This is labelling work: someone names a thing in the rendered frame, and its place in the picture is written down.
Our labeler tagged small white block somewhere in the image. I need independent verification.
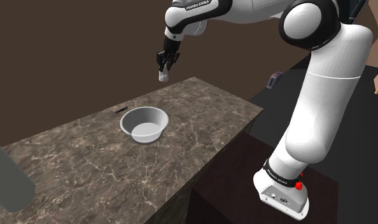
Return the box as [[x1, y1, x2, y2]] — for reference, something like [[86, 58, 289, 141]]
[[158, 63, 170, 83]]

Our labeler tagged white round bowl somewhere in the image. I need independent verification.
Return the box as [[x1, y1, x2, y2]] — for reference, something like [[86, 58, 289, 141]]
[[120, 106, 170, 144]]

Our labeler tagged small blue grey box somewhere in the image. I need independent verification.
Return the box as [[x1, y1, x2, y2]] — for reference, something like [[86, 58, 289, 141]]
[[266, 71, 283, 90]]

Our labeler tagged dark robot stand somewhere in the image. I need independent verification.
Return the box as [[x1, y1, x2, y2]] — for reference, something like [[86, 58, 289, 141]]
[[185, 131, 340, 224]]

